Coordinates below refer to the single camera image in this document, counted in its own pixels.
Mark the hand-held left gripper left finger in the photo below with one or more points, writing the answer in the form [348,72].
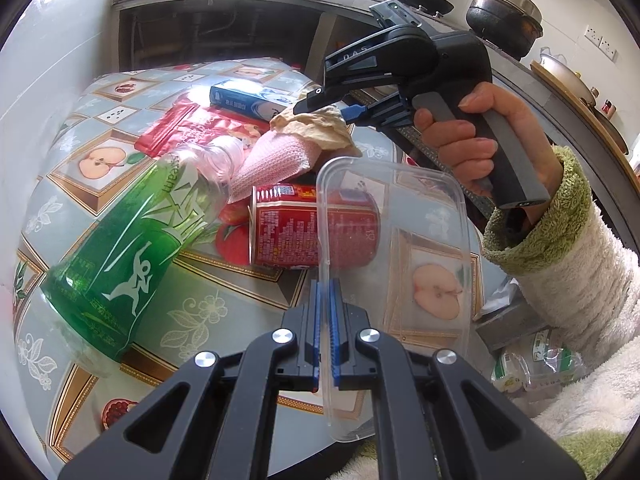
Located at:
[315,330]

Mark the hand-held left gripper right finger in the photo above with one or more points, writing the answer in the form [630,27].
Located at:
[336,340]

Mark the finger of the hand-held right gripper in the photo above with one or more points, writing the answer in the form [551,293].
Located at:
[357,113]
[320,97]

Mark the brown paper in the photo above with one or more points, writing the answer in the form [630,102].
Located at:
[315,127]

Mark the blue white carton box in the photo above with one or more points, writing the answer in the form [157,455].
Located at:
[245,97]

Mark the clear plastic container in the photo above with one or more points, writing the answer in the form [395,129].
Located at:
[430,220]

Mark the green plastic bottle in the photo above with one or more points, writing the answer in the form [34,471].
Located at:
[115,270]

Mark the person's right hand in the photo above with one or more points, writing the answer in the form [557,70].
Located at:
[530,135]

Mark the pink mesh cloth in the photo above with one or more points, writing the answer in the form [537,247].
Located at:
[272,160]

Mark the black cooking pot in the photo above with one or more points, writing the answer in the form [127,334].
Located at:
[505,15]

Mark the red can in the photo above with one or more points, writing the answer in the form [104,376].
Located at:
[285,230]

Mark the white basin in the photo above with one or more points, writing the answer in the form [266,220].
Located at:
[565,77]

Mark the red snack packet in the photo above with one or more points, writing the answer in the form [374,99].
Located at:
[185,127]

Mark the wooden cutting board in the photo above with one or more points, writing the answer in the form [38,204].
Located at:
[590,115]

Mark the green white plastic bag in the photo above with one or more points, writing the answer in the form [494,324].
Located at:
[535,360]

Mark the fluffy white robe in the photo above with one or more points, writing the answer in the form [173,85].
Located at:
[590,410]

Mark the fruit print tablecloth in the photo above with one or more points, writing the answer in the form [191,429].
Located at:
[75,210]

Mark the white wall socket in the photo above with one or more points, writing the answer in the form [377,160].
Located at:
[600,42]

